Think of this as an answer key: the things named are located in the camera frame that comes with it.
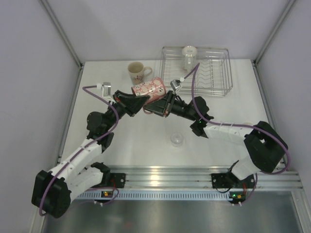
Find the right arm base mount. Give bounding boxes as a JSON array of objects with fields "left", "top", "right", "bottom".
[{"left": 211, "top": 172, "right": 238, "bottom": 190}]

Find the white floral mug orange inside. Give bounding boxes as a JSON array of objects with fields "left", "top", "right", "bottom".
[{"left": 182, "top": 46, "right": 197, "bottom": 72}]

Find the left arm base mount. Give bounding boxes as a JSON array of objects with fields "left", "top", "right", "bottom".
[{"left": 101, "top": 173, "right": 126, "bottom": 188}]

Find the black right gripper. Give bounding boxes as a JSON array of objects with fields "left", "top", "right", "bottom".
[{"left": 144, "top": 91, "right": 197, "bottom": 122}]

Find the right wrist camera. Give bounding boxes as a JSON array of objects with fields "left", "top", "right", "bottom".
[{"left": 170, "top": 78, "right": 184, "bottom": 94}]

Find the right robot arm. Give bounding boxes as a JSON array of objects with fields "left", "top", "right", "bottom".
[{"left": 128, "top": 91, "right": 289, "bottom": 187}]

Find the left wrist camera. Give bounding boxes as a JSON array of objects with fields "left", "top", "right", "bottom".
[{"left": 102, "top": 82, "right": 112, "bottom": 99}]

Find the aluminium mounting rail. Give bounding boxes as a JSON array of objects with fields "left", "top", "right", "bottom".
[{"left": 109, "top": 165, "right": 303, "bottom": 191}]

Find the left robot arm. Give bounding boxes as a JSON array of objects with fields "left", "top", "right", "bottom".
[{"left": 31, "top": 90, "right": 149, "bottom": 218}]

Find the perforated cable duct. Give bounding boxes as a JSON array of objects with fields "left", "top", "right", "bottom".
[{"left": 77, "top": 190, "right": 232, "bottom": 201}]

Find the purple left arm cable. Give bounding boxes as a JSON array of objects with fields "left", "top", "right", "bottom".
[{"left": 38, "top": 86, "right": 120, "bottom": 216}]

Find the pink ghost pattern mug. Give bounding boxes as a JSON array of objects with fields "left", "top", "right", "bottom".
[{"left": 131, "top": 77, "right": 166, "bottom": 105}]

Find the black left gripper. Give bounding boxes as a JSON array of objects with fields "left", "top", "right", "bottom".
[{"left": 104, "top": 90, "right": 150, "bottom": 131}]

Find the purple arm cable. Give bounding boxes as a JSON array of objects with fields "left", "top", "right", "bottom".
[
  {"left": 38, "top": 86, "right": 120, "bottom": 216},
  {"left": 182, "top": 63, "right": 292, "bottom": 174}
]

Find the clear plastic cup centre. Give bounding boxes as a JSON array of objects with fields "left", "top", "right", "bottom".
[{"left": 170, "top": 133, "right": 184, "bottom": 147}]

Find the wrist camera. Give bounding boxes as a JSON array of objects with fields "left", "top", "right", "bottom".
[
  {"left": 170, "top": 78, "right": 184, "bottom": 94},
  {"left": 102, "top": 82, "right": 112, "bottom": 99}
]

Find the beige coral pattern mug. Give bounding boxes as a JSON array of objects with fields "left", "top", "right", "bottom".
[{"left": 127, "top": 62, "right": 153, "bottom": 84}]

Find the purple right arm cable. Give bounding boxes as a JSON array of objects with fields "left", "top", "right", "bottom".
[{"left": 182, "top": 63, "right": 292, "bottom": 174}]

